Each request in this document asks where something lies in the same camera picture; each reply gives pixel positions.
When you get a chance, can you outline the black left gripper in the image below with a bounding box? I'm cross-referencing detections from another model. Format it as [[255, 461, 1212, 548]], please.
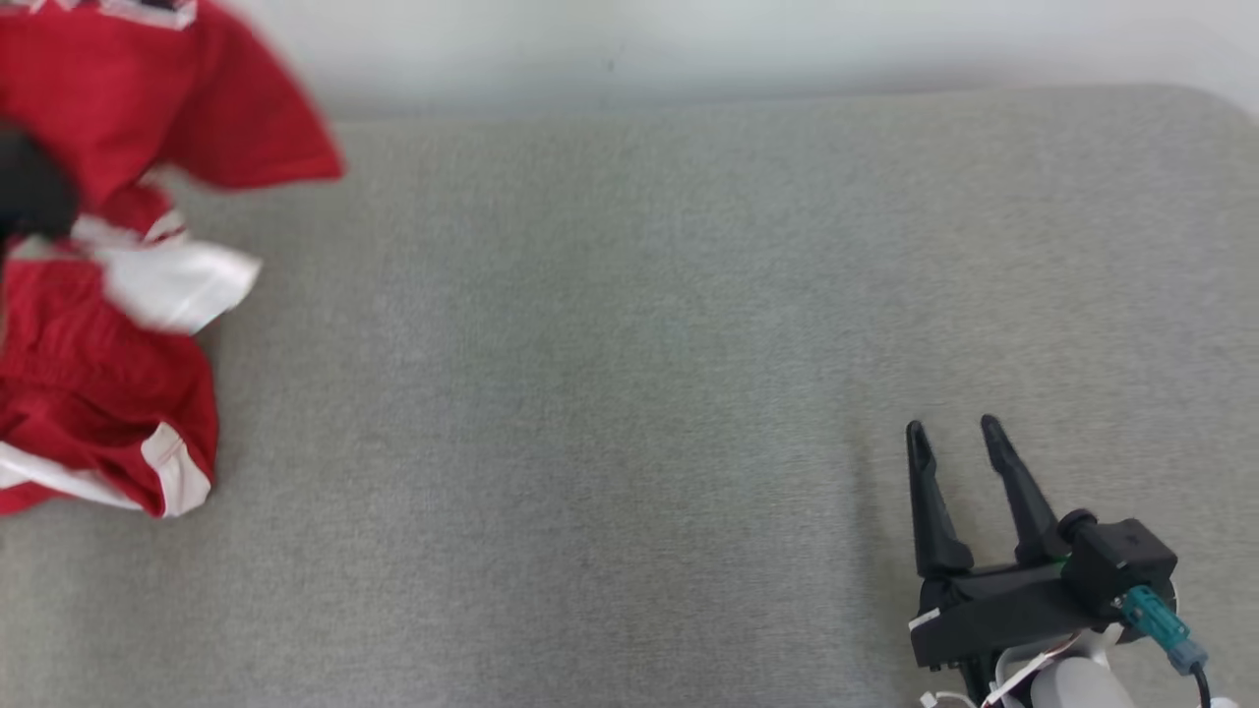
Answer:
[[0, 126, 82, 249]]

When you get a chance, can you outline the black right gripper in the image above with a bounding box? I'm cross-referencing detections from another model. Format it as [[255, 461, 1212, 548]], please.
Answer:
[[905, 414, 1122, 672]]

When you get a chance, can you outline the red shirt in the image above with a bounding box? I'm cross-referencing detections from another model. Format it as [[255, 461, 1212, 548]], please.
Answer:
[[0, 0, 345, 242]]

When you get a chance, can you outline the red white twisted wire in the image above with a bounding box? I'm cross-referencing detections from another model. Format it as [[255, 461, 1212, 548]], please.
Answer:
[[979, 637, 1083, 708]]

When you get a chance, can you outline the teal right camera connector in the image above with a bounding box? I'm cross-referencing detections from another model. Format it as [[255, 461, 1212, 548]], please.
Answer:
[[1121, 586, 1210, 676]]

